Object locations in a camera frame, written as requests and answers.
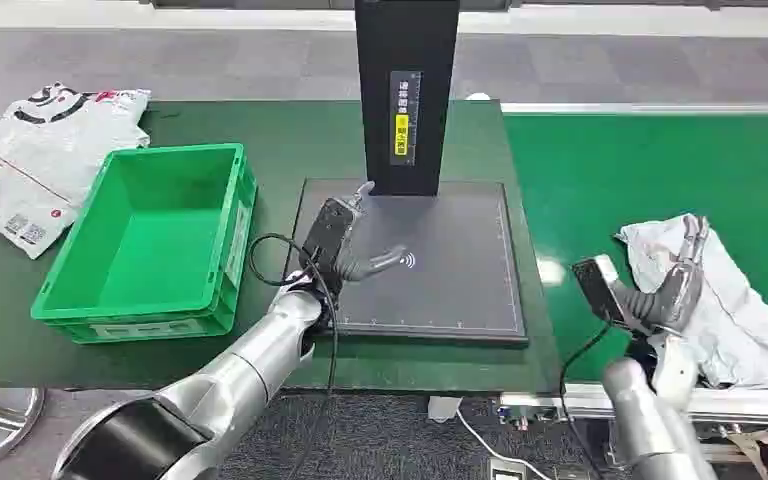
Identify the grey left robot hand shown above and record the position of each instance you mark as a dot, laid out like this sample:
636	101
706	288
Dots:
367	265

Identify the grey parcel bag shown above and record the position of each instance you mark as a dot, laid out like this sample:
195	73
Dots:
742	324

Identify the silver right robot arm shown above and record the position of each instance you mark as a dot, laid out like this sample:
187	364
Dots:
642	424

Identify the black scanner column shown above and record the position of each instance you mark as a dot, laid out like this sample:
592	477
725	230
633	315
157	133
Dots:
374	99

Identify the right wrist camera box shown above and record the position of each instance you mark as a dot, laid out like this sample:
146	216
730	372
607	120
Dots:
596	288

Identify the small white round object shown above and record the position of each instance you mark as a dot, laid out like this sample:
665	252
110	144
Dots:
479	97

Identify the black scanner base plate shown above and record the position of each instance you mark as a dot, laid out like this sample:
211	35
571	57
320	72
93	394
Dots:
457	285

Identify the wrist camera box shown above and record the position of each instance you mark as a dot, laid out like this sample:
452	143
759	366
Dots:
596	288
328	232

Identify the white table foot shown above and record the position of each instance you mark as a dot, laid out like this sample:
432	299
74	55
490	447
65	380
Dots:
444	407

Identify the green plastic crate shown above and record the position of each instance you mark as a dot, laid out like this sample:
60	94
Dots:
159	232

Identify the bright green conveyor belt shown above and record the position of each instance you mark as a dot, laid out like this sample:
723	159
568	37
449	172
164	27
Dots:
656	172

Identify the dark green table mat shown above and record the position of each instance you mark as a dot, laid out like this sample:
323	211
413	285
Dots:
291	139

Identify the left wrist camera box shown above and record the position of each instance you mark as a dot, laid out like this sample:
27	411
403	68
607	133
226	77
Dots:
328	232

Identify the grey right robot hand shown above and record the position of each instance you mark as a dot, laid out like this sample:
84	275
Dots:
669	301

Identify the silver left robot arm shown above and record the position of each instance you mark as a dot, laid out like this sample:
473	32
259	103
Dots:
245	371

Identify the white power strip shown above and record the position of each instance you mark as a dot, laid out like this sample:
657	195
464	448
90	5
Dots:
506	470

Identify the white parcel bag panda print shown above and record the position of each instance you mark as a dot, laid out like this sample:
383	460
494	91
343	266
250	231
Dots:
59	152

